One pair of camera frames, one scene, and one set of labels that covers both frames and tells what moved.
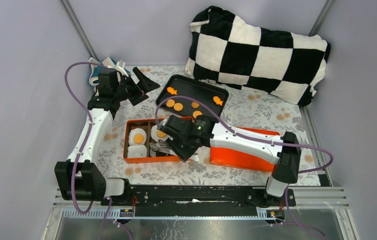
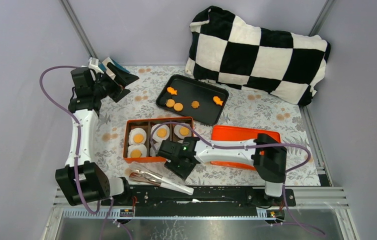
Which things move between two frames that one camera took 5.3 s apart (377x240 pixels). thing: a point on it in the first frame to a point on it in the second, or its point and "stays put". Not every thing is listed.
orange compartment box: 144,143 stays put
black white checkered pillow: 225,49 stays put
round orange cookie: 138,138 stays put
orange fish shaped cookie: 171,90 stays put
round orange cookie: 178,107 stays put
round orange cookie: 196,113 to 135,153
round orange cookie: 161,134 stays put
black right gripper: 182,155 to 181,174
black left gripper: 145,84 to 123,78
